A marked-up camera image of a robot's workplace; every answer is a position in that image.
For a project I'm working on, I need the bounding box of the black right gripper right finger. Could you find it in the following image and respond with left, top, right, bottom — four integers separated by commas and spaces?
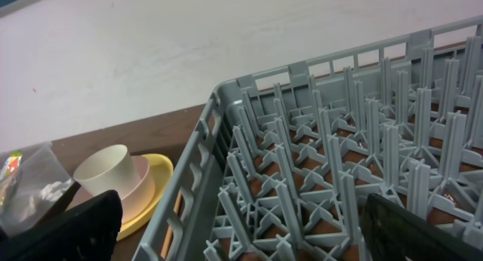
361, 193, 482, 261

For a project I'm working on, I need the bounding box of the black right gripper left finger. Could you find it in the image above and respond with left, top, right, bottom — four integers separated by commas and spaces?
1, 190, 123, 261

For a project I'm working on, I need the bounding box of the yellow snack wrapper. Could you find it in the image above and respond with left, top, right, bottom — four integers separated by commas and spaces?
1, 151, 23, 207

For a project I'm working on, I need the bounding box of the grey dishwasher rack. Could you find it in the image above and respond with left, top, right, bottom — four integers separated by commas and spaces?
134, 17, 482, 260

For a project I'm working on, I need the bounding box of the crumpled white tissue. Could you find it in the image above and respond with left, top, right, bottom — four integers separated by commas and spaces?
19, 179, 73, 221

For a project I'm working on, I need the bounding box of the cream paper cup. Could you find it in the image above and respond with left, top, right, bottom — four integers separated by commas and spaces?
73, 144, 140, 198

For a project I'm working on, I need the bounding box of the clear plastic bin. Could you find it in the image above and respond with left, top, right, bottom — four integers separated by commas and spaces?
1, 143, 76, 237

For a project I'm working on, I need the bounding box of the yellow plate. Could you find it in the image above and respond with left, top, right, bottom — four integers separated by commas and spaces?
69, 154, 174, 241

